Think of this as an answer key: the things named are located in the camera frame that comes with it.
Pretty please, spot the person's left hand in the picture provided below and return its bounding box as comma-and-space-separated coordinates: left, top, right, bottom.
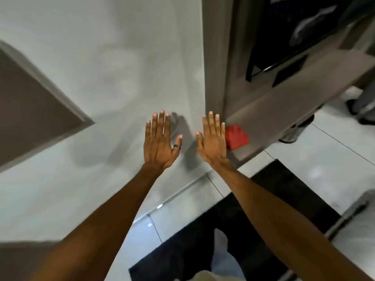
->
143, 110, 183, 170

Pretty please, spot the person's right hand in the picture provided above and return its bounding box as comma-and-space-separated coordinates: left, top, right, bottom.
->
196, 111, 228, 166

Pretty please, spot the person's left forearm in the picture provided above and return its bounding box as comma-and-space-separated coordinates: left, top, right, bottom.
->
29, 163, 168, 281

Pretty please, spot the person's right forearm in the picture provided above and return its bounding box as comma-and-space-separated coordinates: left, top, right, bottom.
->
217, 159, 373, 281

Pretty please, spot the red plastic block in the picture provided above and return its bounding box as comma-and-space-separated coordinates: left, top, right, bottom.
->
225, 124, 250, 151

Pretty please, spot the beige kitchen cabinet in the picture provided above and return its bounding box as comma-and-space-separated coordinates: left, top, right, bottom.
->
202, 0, 375, 171

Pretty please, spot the black floor mat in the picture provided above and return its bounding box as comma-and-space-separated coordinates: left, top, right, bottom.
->
128, 159, 342, 281

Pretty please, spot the brown door panel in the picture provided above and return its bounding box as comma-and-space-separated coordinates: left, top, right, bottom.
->
0, 40, 96, 174

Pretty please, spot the person's grey trouser leg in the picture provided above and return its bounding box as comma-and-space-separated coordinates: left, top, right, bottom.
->
210, 228, 247, 281

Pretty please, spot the black built-in oven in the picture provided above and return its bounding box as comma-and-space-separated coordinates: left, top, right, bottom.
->
246, 0, 375, 88

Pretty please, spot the person's beige shirt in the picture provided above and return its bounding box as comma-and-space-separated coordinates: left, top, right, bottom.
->
187, 270, 227, 281

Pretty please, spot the grey metal bar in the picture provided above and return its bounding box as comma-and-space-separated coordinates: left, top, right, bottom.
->
322, 189, 375, 242

